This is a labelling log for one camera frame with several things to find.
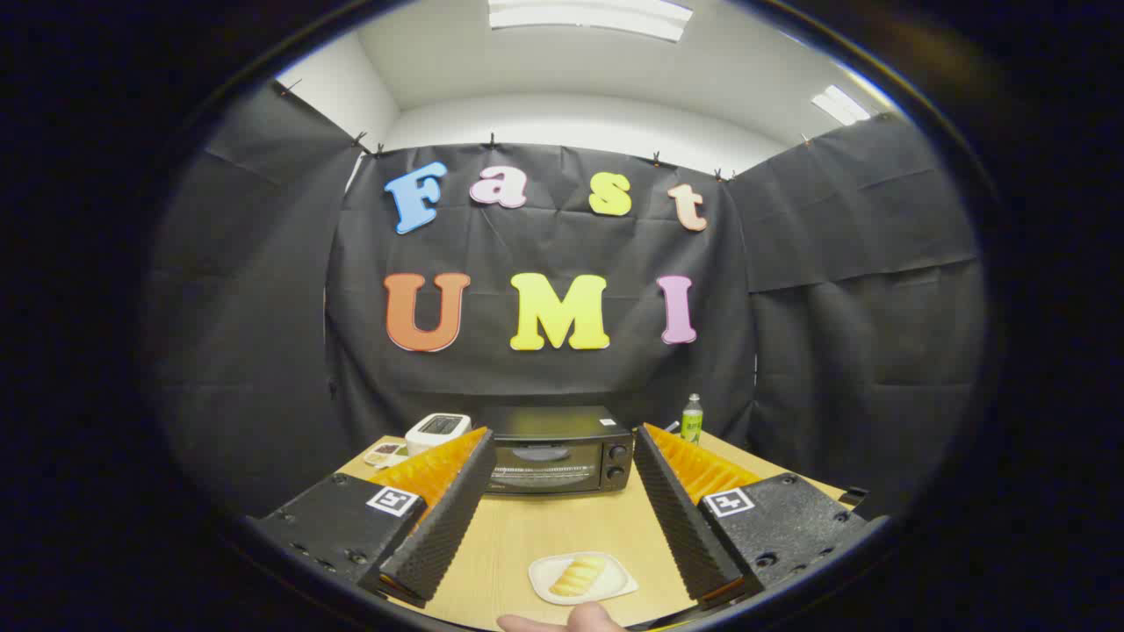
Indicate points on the black toaster oven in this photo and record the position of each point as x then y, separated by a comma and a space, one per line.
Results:
562, 426

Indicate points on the small ceiling light panel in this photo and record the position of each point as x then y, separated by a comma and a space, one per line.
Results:
840, 105

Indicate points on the golden bread roll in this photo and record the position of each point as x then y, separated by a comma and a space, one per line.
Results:
578, 577

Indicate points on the black chair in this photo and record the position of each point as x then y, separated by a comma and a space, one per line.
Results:
853, 498

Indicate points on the white pop-up toaster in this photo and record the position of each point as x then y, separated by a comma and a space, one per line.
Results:
437, 428

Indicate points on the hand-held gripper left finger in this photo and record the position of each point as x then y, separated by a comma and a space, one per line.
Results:
448, 518

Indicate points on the long ceiling light panel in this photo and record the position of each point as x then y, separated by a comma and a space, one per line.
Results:
588, 16

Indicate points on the black backdrop cloth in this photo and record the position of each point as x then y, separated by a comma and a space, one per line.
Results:
544, 246

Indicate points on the green label drink bottle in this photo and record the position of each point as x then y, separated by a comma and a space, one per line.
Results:
693, 423

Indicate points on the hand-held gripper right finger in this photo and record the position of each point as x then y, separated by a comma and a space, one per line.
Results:
680, 518

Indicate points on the white square plate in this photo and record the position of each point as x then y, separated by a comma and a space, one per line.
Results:
615, 584

